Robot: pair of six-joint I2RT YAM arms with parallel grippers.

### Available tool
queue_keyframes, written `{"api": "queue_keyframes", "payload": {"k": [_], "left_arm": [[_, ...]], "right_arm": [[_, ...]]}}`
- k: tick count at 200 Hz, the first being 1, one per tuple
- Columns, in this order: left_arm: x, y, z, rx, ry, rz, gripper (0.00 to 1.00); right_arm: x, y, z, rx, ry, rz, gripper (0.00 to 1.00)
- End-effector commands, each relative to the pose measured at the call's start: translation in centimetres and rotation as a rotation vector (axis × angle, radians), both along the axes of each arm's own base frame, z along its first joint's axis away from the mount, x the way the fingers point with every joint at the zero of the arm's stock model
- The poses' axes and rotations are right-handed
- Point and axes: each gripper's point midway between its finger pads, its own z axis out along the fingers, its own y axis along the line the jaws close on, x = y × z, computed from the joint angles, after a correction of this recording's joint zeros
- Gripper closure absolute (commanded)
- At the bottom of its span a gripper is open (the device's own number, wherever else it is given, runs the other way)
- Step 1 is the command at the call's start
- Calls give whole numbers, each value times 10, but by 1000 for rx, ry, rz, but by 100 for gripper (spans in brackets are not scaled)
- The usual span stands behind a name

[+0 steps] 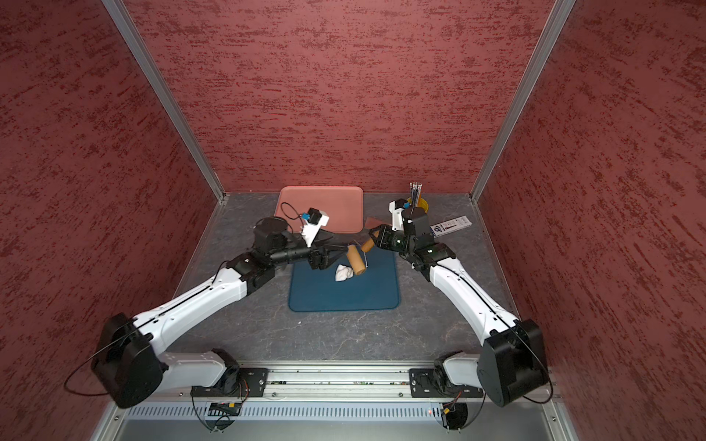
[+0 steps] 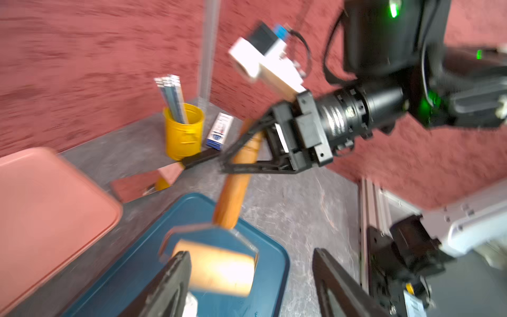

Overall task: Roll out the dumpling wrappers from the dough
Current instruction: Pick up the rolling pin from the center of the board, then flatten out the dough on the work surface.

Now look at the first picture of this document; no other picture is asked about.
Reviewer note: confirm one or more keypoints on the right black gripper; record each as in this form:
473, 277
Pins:
383, 237

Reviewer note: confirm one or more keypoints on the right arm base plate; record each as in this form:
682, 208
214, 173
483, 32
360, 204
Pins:
433, 383

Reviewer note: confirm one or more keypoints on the white blue pencil box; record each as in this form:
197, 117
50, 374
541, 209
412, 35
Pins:
450, 226

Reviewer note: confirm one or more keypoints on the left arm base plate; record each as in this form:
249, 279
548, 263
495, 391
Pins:
245, 383

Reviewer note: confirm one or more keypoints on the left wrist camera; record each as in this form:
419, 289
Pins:
313, 221

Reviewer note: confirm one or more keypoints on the yellow cup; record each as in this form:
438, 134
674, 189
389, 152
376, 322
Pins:
421, 204

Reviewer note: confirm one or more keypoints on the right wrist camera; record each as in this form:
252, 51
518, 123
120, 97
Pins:
396, 209

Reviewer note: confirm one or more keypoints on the corner aluminium post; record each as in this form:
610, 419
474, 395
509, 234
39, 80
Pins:
552, 29
120, 16

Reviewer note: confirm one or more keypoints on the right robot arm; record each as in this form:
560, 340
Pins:
512, 362

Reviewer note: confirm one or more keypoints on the wooden rolling pin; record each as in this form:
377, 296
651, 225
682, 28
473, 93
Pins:
357, 256

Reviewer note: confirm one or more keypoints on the right corner aluminium post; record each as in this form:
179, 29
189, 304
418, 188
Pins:
552, 29

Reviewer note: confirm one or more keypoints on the white dough piece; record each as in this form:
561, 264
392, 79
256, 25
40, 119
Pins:
344, 273

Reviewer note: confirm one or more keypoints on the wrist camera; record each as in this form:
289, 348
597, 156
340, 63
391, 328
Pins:
396, 209
313, 221

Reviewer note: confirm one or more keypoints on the aluminium front rail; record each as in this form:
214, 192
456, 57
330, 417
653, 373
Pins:
287, 381

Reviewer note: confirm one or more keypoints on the left corner aluminium post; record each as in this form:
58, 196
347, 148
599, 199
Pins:
120, 16

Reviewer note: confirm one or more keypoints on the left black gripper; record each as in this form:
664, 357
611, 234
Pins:
322, 259

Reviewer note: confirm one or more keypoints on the pink tray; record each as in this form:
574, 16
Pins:
343, 205

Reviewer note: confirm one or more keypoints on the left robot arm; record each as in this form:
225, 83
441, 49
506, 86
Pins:
133, 362

